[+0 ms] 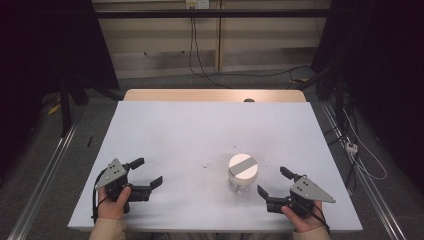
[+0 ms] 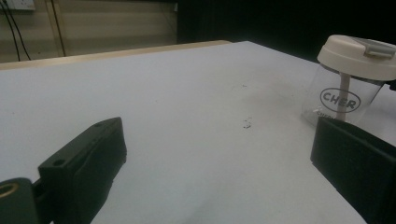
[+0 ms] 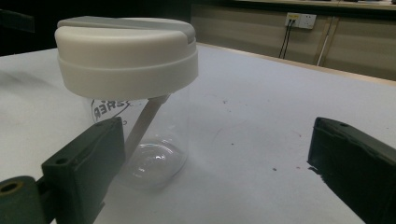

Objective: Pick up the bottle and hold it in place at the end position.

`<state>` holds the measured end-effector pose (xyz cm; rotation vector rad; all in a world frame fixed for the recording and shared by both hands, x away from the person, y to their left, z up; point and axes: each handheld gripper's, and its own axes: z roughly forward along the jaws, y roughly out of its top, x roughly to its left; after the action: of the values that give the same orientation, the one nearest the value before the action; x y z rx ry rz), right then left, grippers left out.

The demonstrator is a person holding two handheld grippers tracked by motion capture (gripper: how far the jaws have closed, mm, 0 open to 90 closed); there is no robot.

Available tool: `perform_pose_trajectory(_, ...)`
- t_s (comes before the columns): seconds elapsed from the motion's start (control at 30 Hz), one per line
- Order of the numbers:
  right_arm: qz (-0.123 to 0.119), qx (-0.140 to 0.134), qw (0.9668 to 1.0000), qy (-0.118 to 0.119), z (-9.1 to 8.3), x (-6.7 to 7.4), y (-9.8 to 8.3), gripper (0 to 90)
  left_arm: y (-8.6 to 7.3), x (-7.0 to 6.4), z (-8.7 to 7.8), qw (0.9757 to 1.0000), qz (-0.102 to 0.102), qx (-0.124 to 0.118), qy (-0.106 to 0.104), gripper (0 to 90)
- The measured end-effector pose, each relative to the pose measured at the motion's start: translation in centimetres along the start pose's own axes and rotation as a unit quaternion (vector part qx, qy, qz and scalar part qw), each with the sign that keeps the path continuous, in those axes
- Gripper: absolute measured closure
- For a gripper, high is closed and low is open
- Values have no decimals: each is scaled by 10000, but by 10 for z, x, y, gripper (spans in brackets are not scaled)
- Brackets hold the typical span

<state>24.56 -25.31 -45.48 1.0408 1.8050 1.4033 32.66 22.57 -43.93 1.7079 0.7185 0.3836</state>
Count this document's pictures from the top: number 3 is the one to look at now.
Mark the white wall conduit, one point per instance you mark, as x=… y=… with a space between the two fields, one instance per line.
x=327 y=40

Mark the clear plastic cup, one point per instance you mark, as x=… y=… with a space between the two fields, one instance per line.
x=168 y=130

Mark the white wall socket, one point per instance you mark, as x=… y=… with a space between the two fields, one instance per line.
x=300 y=20

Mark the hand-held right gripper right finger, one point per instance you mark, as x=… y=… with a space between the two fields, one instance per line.
x=355 y=161

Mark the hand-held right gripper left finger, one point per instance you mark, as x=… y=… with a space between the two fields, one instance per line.
x=81 y=161

